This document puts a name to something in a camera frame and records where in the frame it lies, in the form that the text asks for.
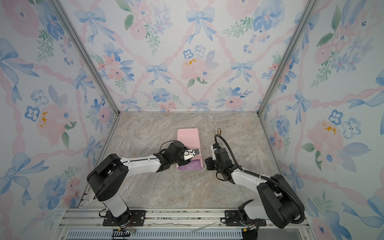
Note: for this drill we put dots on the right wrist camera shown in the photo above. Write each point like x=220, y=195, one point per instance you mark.
x=220, y=155

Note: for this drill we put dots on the vented cable duct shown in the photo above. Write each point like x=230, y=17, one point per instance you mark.
x=155, y=234

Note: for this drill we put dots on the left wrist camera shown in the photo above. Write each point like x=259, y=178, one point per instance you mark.
x=187, y=155

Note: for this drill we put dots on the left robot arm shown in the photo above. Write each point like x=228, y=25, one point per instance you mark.
x=107, y=177

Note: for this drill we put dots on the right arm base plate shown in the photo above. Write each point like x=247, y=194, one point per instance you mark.
x=237, y=218

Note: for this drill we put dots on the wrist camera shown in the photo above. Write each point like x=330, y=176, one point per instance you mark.
x=187, y=155
x=220, y=155

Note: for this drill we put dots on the aluminium frame rail front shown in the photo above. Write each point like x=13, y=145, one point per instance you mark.
x=149, y=218

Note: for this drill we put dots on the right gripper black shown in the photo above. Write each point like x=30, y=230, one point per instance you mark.
x=209, y=164

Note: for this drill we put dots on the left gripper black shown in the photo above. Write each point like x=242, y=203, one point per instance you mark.
x=185, y=162

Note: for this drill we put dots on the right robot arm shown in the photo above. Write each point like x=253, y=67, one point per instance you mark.
x=281, y=205

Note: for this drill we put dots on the left aluminium corner post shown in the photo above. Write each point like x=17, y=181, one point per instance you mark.
x=64, y=19

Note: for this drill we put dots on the purple pink wrapping paper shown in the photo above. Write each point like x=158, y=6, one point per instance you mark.
x=191, y=139

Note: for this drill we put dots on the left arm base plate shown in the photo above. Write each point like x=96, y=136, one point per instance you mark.
x=130, y=218

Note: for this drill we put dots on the right aluminium corner post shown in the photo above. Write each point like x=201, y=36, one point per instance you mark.
x=304, y=20

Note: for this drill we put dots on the grey tape dispenser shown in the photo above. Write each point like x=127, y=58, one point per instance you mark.
x=218, y=131

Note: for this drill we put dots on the aluminium corner post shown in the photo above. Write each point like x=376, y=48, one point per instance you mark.
x=304, y=20
x=64, y=19

